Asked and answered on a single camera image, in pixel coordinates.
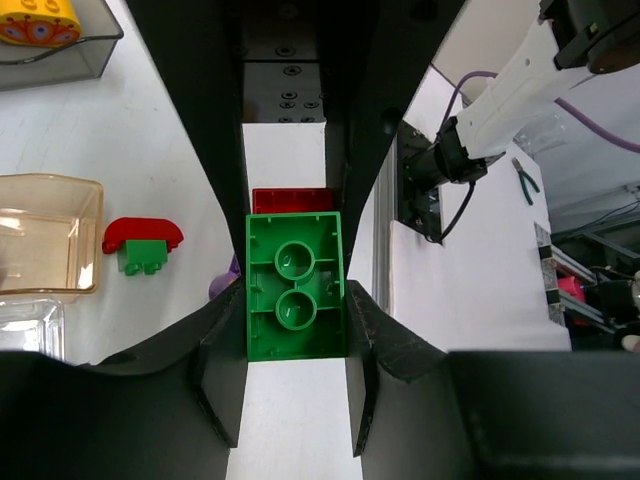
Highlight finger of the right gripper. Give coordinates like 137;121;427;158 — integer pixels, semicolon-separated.
126;1;250;272
324;0;465;264

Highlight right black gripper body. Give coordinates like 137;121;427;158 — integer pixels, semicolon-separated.
234;1;360;124

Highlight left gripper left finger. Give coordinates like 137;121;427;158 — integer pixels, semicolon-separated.
1;280;248;479

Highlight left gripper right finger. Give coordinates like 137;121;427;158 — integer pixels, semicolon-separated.
344;281;639;479

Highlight red long lego brick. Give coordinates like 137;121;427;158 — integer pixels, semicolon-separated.
252;188;335;214

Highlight yellow flower lego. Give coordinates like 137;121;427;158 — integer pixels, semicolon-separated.
0;0;82;47

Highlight small green lego brick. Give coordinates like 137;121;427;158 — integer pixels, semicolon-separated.
117;240;168;276

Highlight smoky grey container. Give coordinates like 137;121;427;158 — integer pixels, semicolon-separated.
1;0;124;91

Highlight red curved lego brick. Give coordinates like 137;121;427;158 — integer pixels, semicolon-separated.
102;217;184;254

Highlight green curved lego brick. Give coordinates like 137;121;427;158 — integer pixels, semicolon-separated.
245;212;347;362

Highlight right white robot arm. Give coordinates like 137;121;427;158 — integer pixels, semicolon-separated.
128;1;639;264

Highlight green purple butterfly lego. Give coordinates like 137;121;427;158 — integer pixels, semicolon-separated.
208;255;241;300

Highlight clear plastic container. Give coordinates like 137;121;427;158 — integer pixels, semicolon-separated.
0;299;65;361

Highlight orange transparent container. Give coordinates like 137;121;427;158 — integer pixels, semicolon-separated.
1;173;104;303

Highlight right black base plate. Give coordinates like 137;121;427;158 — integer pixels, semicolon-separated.
395;120;446;244

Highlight green handled pliers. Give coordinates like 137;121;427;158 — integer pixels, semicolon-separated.
511;157;541;206

